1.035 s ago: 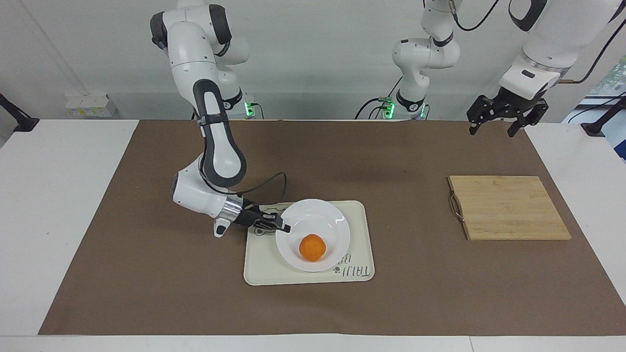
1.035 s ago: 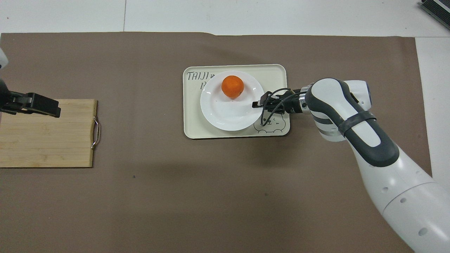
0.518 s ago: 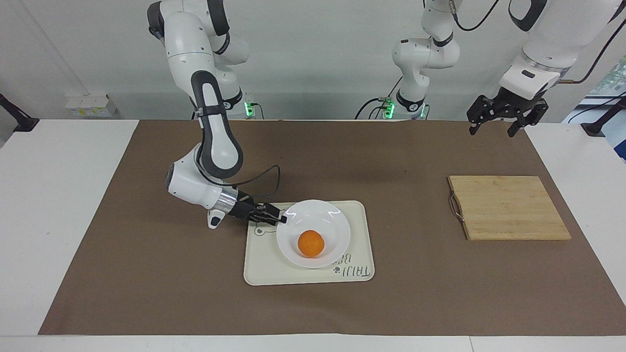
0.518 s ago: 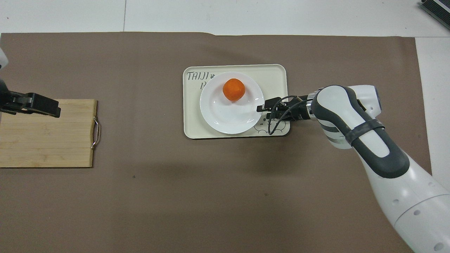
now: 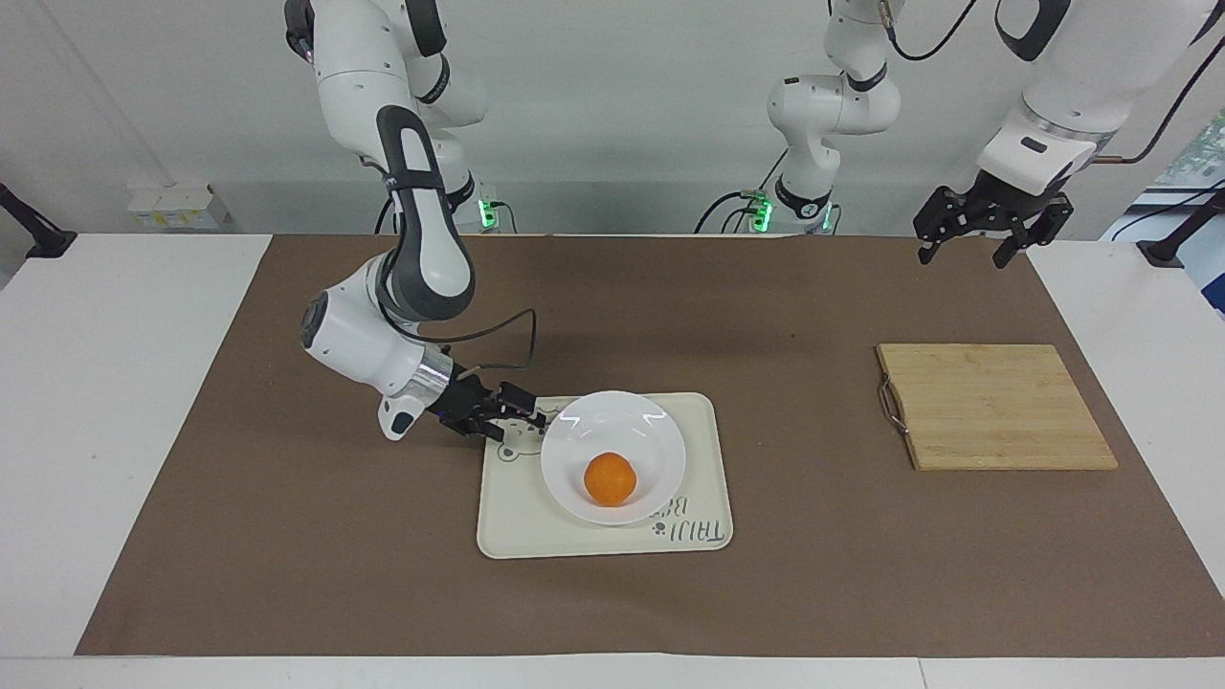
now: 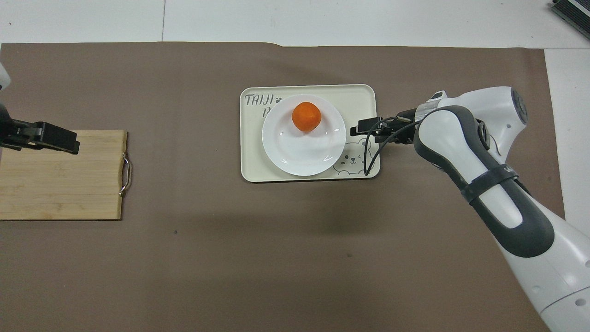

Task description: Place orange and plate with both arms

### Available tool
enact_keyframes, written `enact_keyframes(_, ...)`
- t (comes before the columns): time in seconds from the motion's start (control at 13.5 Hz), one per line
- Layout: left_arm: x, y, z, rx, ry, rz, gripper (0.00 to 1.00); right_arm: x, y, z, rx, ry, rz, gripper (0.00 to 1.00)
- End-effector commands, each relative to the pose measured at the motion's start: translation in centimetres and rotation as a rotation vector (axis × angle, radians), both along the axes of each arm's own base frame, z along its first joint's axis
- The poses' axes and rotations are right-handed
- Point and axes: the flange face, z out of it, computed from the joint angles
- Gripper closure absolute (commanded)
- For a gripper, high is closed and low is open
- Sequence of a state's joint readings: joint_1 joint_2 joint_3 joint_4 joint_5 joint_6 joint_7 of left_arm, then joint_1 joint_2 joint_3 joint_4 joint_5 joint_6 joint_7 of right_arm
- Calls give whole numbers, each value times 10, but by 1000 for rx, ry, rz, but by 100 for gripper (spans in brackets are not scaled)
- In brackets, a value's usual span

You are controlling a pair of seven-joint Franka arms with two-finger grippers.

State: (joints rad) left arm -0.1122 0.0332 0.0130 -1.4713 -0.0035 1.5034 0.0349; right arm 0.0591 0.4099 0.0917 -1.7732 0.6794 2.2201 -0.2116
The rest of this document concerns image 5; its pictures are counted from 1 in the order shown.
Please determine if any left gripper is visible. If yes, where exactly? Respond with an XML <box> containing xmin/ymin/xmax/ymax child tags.
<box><xmin>912</xmin><ymin>168</ymin><xmax>1075</xmax><ymax>271</ymax></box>

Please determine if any black cable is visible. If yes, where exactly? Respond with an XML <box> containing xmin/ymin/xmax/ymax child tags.
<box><xmin>695</xmin><ymin>189</ymin><xmax>772</xmax><ymax>234</ymax></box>
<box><xmin>1094</xmin><ymin>57</ymin><xmax>1225</xmax><ymax>166</ymax></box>
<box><xmin>378</xmin><ymin>306</ymin><xmax>539</xmax><ymax>380</ymax></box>
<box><xmin>881</xmin><ymin>0</ymin><xmax>980</xmax><ymax>63</ymax></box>

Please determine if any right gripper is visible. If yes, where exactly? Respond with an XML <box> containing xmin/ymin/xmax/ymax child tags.
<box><xmin>431</xmin><ymin>364</ymin><xmax>548</xmax><ymax>443</ymax></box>

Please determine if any white round plate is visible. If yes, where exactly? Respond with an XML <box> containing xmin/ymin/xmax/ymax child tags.
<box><xmin>540</xmin><ymin>389</ymin><xmax>688</xmax><ymax>526</ymax></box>

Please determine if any orange fruit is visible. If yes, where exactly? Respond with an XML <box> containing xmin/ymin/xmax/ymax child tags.
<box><xmin>583</xmin><ymin>453</ymin><xmax>638</xmax><ymax>507</ymax></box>

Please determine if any cream plastic tray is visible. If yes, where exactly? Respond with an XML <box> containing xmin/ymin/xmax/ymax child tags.
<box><xmin>477</xmin><ymin>391</ymin><xmax>734</xmax><ymax>560</ymax></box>

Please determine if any black stand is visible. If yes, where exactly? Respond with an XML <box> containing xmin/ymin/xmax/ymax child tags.
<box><xmin>0</xmin><ymin>182</ymin><xmax>78</xmax><ymax>260</ymax></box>
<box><xmin>1136</xmin><ymin>185</ymin><xmax>1225</xmax><ymax>268</ymax></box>

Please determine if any bamboo cutting board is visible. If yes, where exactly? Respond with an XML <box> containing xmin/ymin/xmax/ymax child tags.
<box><xmin>876</xmin><ymin>344</ymin><xmax>1120</xmax><ymax>472</ymax></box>

